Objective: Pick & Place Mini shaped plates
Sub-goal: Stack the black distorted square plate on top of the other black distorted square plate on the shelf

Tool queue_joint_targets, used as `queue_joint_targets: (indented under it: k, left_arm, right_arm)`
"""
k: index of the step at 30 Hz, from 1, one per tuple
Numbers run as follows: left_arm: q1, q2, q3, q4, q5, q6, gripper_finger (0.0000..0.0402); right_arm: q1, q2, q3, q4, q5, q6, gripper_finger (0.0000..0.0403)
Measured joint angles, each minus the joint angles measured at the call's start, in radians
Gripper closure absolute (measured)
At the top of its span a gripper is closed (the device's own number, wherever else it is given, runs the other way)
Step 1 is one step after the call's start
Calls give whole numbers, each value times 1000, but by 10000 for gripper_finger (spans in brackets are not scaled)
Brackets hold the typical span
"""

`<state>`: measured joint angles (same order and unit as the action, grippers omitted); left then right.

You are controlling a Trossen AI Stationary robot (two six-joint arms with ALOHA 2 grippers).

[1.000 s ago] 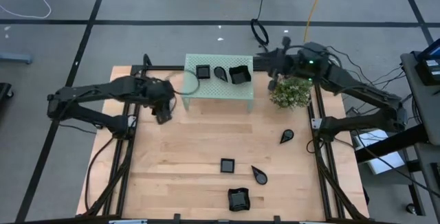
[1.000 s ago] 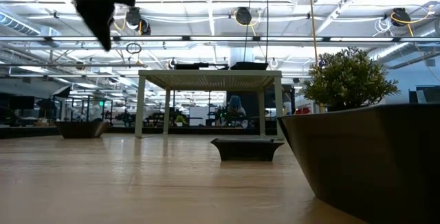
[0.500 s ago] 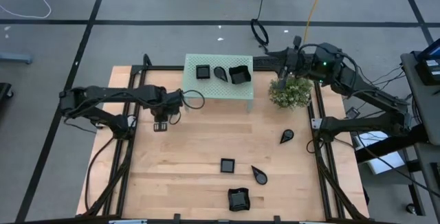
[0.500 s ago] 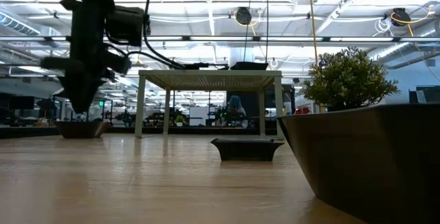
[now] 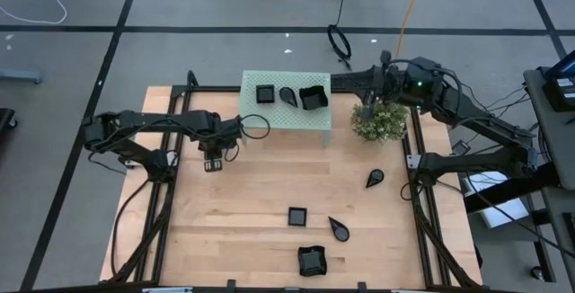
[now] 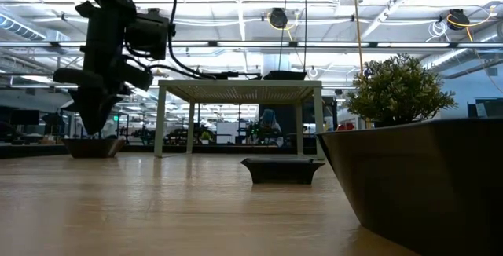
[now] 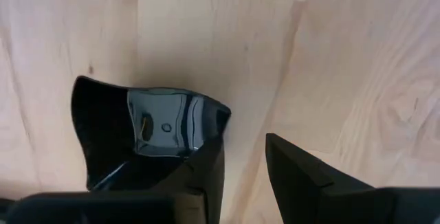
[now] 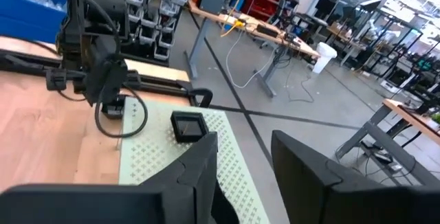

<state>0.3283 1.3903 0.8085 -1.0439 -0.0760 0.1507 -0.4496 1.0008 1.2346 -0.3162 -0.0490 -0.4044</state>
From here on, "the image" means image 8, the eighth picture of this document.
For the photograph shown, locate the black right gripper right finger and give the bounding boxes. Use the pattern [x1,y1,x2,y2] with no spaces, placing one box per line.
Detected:
[271,130,440,224]

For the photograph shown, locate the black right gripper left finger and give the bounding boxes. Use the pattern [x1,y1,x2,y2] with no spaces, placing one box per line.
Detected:
[0,131,241,224]

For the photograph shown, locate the small black square plate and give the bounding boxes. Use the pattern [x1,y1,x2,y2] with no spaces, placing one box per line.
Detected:
[170,111,210,144]

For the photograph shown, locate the pale green perforated mini table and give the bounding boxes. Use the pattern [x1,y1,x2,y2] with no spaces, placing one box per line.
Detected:
[118,96,271,224]

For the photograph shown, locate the black power strip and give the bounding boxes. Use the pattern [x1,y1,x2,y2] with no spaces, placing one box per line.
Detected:
[360,140,404,174]

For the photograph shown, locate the wooden top workbench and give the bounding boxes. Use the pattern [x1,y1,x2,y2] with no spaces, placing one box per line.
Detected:
[184,0,322,98]
[335,98,440,188]

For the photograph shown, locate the blue plastic bin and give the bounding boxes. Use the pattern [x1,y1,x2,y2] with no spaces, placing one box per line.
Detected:
[0,0,69,45]

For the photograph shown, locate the white trash bin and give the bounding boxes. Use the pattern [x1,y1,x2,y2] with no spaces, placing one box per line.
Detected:
[311,41,338,75]

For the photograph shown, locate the black monitor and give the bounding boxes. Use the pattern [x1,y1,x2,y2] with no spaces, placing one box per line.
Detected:
[314,0,337,16]

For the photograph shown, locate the black studio softbox light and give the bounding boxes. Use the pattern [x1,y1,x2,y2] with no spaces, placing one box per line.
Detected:
[357,0,383,14]

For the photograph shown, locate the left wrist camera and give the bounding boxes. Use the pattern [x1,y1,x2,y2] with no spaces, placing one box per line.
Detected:
[100,94,127,120]

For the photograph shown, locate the black left wrist camera cable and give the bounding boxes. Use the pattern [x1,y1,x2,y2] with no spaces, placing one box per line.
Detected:
[93,85,149,139]

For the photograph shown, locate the white floor cable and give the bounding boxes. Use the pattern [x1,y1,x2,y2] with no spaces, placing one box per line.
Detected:
[225,30,278,90]

